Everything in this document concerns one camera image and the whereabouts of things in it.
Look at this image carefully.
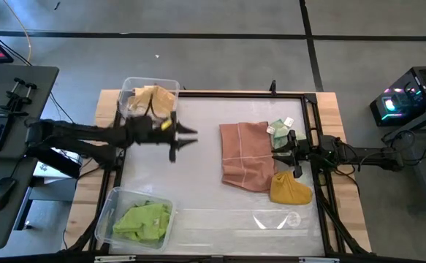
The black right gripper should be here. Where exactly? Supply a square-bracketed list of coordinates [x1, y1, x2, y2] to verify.
[272, 129, 313, 179]

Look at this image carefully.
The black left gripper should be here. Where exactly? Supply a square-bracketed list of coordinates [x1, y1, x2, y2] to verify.
[126, 110, 199, 164]

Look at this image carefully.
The mint green towel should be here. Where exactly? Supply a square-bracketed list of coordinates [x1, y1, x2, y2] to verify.
[265, 116, 308, 157]

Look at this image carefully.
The salmon pink towel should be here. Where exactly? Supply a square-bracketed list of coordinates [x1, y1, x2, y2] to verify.
[218, 121, 278, 194]

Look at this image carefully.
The mustard yellow towel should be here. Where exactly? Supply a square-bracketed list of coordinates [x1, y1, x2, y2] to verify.
[269, 171, 313, 206]

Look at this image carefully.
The tan checkered towel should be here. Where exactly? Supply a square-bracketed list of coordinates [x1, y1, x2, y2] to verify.
[148, 85, 178, 118]

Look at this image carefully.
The bright yellow towel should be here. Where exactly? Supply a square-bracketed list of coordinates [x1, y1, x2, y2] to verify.
[129, 86, 155, 114]

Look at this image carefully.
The lime green towel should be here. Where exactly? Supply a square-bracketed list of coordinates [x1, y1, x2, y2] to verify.
[112, 206, 151, 241]
[139, 202, 172, 242]

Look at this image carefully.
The clear plastic bin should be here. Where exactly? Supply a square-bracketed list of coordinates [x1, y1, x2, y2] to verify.
[94, 186, 177, 253]
[118, 76, 180, 127]

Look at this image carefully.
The white box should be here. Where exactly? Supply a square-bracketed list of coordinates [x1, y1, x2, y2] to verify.
[33, 148, 86, 180]

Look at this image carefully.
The black desk leg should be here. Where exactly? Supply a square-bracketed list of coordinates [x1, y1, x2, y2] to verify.
[28, 148, 82, 179]

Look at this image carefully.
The black RGB computer case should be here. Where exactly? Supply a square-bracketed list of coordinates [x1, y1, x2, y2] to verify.
[368, 65, 426, 128]

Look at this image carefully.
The black clamp stand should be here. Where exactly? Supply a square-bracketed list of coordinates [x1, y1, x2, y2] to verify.
[0, 77, 38, 117]

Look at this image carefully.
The black desk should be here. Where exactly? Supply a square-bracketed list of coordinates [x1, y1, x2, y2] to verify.
[0, 65, 59, 249]

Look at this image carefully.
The black computer mouse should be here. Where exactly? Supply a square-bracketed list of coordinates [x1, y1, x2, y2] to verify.
[0, 177, 17, 212]

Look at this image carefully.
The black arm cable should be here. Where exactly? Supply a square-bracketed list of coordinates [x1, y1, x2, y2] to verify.
[332, 160, 362, 197]
[143, 93, 156, 118]

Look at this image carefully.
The black aluminium table frame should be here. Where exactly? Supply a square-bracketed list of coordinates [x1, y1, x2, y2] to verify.
[64, 80, 373, 263]

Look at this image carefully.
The silver metal bracket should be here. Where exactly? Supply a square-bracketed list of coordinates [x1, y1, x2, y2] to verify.
[298, 256, 341, 263]
[94, 255, 137, 263]

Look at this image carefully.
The yellow floor cable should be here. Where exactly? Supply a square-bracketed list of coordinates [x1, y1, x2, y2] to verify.
[2, 0, 33, 63]

